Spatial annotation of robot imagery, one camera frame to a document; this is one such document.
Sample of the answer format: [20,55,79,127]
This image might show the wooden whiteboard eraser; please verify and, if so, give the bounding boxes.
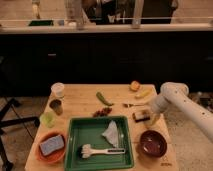
[132,111,150,122]

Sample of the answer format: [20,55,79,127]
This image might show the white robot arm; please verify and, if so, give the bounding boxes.
[149,82,213,142]

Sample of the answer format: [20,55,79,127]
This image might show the dark purple bowl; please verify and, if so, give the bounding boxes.
[139,130,167,158]

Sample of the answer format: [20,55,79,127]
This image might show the orange bowl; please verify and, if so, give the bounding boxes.
[35,132,66,164]

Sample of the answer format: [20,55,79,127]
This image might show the yellow banana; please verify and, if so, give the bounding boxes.
[135,89,152,99]

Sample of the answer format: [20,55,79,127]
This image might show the metal fork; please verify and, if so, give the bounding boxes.
[122,103,148,108]

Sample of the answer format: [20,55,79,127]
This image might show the orange fruit half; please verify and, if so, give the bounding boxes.
[130,81,141,91]

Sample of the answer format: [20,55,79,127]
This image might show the bunch of red grapes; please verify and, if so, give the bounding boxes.
[93,107,112,117]

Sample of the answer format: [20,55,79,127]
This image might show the green chili pepper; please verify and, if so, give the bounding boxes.
[96,92,114,106]

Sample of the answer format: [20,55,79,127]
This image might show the green plastic tray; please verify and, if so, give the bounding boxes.
[64,116,134,171]

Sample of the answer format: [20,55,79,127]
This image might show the white dish brush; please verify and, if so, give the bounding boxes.
[80,144,126,159]

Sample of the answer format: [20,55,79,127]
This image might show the dark brown cup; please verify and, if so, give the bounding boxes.
[49,99,63,115]

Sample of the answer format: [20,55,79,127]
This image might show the white plastic cup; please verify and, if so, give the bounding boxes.
[51,82,65,98]

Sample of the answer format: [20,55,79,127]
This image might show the blue sponge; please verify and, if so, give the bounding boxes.
[39,135,64,156]

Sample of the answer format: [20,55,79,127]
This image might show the light green small cup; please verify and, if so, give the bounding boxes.
[40,112,54,128]

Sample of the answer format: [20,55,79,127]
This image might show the long dark counter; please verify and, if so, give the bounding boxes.
[0,28,213,96]

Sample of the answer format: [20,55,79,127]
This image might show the green tray on counter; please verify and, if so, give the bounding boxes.
[28,20,54,26]

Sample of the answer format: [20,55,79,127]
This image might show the black office chair base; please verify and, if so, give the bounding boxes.
[0,59,41,171]

